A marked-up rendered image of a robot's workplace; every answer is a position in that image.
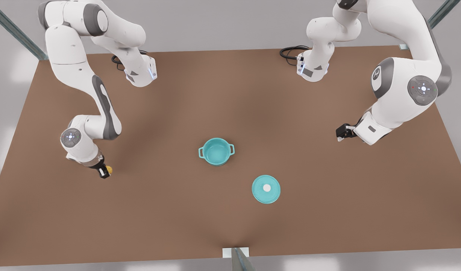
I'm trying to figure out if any teal pot lid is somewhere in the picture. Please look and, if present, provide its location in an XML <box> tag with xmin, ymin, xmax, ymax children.
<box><xmin>252</xmin><ymin>175</ymin><xmax>281</xmax><ymax>205</ymax></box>

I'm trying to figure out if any silver frame post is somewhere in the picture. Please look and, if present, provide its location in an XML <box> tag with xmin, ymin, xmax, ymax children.
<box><xmin>0</xmin><ymin>3</ymin><xmax>48</xmax><ymax>61</ymax></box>
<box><xmin>223</xmin><ymin>247</ymin><xmax>256</xmax><ymax>271</ymax></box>
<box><xmin>400</xmin><ymin>0</ymin><xmax>461</xmax><ymax>50</ymax></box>

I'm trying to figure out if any teal pot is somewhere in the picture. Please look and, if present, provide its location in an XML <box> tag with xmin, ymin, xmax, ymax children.
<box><xmin>198</xmin><ymin>137</ymin><xmax>235</xmax><ymax>166</ymax></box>

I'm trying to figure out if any black cable loop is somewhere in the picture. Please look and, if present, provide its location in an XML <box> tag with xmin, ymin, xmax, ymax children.
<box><xmin>111</xmin><ymin>50</ymin><xmax>148</xmax><ymax>72</ymax></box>
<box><xmin>280</xmin><ymin>46</ymin><xmax>311</xmax><ymax>67</ymax></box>

